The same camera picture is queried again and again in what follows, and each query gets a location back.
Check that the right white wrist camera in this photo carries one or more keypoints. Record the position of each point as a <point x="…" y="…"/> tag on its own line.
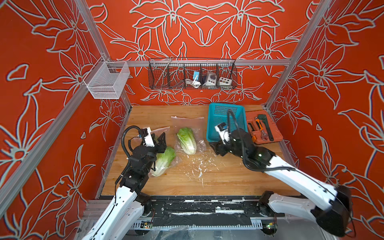
<point x="223" y="131"/>

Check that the black wire wall basket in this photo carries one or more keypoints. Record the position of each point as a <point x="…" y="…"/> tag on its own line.
<point x="180" y="76"/>

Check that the white adapter with sockets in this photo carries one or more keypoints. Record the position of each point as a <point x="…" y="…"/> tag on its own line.
<point x="211" y="80"/>

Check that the black pipe wrench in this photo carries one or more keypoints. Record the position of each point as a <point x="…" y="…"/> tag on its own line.
<point x="264" y="119"/>

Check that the teal plastic basket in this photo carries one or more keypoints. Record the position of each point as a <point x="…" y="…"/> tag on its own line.
<point x="218" y="114"/>

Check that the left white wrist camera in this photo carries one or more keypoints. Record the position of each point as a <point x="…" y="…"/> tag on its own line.
<point x="147" y="137"/>

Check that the chinese cabbage long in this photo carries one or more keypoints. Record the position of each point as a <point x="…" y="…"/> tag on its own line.
<point x="163" y="162"/>

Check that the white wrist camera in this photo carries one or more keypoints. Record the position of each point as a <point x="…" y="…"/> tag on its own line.
<point x="223" y="131"/>
<point x="147" y="137"/>

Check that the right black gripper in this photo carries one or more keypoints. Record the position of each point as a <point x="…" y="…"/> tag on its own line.
<point x="219" y="146"/>

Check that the clear zipper bag pink dots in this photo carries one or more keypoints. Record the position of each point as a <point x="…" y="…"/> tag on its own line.
<point x="156" y="134"/>

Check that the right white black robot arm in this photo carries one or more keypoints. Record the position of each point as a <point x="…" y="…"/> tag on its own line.
<point x="328" y="206"/>

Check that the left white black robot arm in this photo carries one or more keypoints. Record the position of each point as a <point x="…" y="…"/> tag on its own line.
<point x="128" y="203"/>

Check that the clear plastic wall bin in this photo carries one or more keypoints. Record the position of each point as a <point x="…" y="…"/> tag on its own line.
<point x="105" y="84"/>

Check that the blue white charger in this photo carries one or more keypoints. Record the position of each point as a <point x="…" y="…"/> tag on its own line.
<point x="196" y="76"/>

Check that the aluminium frame crossbar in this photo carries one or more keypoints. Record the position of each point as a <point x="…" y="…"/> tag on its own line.
<point x="238" y="63"/>

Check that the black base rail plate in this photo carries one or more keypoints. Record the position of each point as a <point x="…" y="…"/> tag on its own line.
<point x="205" y="211"/>

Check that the white power strip cube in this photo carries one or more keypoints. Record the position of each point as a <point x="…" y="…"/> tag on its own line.
<point x="225" y="83"/>

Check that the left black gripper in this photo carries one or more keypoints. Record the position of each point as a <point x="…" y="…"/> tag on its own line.
<point x="161" y="147"/>

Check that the orange tool case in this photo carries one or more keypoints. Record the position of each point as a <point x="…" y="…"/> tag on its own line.
<point x="257" y="136"/>

